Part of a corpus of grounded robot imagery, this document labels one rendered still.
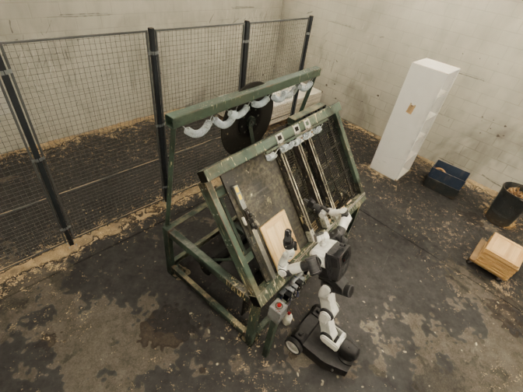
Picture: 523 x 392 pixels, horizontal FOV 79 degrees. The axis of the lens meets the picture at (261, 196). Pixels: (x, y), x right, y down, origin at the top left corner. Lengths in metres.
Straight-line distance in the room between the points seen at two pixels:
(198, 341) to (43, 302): 1.76
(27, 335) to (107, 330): 0.75
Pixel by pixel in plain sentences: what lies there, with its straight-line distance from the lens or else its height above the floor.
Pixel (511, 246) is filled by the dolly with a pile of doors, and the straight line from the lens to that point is 5.71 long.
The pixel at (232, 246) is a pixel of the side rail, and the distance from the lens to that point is 2.71.
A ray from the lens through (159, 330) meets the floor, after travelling 3.80.
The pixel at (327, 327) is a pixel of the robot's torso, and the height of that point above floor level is 0.43.
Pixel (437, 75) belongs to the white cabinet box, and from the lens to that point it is 5.92.
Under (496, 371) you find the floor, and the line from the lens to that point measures 4.69.
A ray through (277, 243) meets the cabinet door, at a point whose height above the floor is 1.08.
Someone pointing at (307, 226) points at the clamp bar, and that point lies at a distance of 3.34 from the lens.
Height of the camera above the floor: 3.34
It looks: 39 degrees down
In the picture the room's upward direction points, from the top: 9 degrees clockwise
